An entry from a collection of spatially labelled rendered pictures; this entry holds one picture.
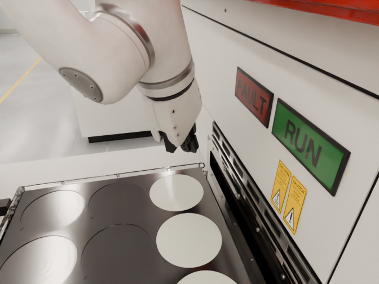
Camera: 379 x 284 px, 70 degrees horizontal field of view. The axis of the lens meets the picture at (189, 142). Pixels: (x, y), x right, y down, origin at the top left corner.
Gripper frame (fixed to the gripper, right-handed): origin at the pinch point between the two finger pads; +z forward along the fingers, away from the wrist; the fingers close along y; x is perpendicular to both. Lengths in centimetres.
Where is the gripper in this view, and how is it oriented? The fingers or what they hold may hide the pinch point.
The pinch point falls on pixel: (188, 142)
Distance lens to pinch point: 50.2
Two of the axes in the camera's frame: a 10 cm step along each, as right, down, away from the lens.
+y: -4.2, 7.8, -4.6
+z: 2.0, 5.7, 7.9
